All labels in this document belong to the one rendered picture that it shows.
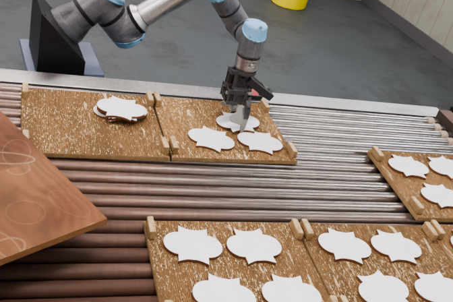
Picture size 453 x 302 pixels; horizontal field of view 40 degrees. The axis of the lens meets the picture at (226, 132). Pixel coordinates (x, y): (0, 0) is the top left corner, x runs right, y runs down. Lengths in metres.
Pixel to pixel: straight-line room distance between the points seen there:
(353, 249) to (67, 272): 0.73
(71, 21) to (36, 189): 0.96
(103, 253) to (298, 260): 0.48
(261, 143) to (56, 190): 0.76
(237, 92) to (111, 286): 0.80
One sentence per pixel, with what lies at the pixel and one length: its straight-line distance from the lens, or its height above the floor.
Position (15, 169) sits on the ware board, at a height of 1.04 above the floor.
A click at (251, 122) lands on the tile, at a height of 0.95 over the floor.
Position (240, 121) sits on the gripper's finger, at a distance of 1.97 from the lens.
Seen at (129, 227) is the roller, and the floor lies 0.91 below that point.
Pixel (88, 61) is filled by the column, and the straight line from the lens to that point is 2.39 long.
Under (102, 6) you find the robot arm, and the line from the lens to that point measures 2.28.
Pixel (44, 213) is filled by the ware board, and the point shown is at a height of 1.04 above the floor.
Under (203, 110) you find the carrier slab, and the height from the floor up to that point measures 0.94.
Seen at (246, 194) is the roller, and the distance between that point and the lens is 1.78.
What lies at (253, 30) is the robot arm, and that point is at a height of 1.28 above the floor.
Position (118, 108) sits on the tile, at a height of 0.97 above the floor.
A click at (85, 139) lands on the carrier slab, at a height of 0.94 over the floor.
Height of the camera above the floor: 1.94
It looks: 30 degrees down
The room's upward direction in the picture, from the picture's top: 15 degrees clockwise
